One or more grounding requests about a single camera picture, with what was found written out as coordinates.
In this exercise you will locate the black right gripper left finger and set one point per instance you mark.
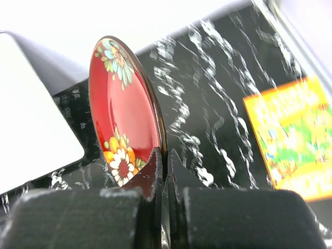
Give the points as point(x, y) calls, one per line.
point(118, 217)

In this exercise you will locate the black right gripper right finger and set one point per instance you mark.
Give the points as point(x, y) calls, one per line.
point(202, 217)

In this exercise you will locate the red floral bowl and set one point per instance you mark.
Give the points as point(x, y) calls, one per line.
point(125, 110)

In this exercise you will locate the white dry-erase board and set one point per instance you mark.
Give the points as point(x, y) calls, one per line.
point(35, 137)

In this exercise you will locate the orange treehouse book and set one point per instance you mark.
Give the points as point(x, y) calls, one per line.
point(292, 126)

